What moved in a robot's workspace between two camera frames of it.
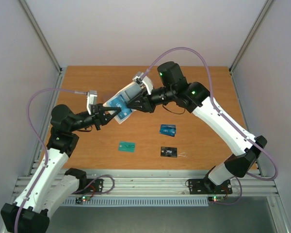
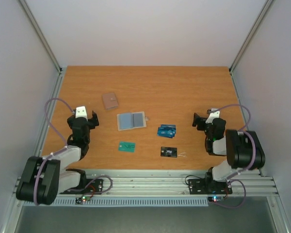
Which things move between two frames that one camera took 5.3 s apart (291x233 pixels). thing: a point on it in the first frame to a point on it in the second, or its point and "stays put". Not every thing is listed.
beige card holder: (121, 101) to (131, 120)
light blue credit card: (168, 130) stays put
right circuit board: (216, 199) stays put
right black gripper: (147, 101) to (201, 122)
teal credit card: (126, 146) stays put
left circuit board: (79, 200) stays put
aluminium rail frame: (181, 183) stays put
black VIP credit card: (169, 152) stays put
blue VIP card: (120, 102) to (165, 132)
